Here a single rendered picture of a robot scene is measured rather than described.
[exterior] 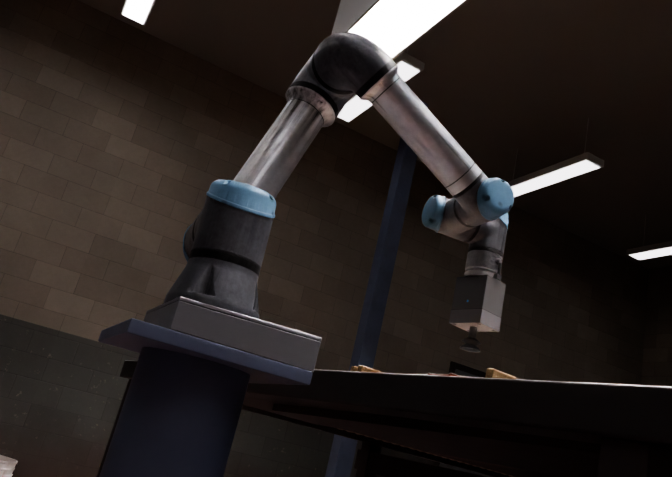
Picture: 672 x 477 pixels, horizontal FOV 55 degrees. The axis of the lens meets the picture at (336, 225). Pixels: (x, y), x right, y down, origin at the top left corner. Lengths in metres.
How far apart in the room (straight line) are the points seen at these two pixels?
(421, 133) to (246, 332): 0.54
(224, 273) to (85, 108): 5.96
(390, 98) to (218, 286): 0.50
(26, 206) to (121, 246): 0.91
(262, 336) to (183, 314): 0.12
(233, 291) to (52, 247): 5.56
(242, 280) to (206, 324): 0.13
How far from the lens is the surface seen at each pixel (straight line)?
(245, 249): 1.02
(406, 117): 1.25
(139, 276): 6.57
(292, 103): 1.32
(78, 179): 6.68
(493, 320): 1.39
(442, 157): 1.26
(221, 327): 0.92
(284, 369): 0.94
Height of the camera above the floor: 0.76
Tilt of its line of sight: 19 degrees up
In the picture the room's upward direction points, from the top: 14 degrees clockwise
